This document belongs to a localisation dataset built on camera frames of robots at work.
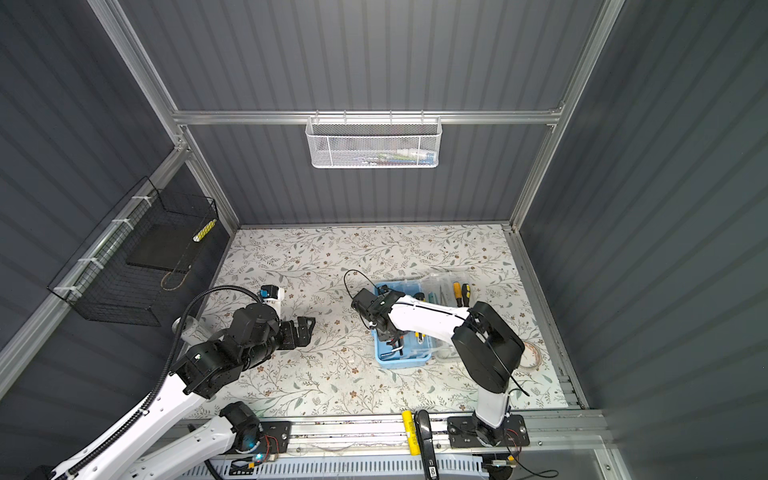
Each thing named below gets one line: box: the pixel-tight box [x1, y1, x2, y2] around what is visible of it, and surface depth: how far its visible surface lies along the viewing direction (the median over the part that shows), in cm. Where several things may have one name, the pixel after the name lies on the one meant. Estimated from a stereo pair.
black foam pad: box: [126, 223, 205, 272], surface depth 77 cm
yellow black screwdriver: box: [462, 283, 471, 307], surface depth 88 cm
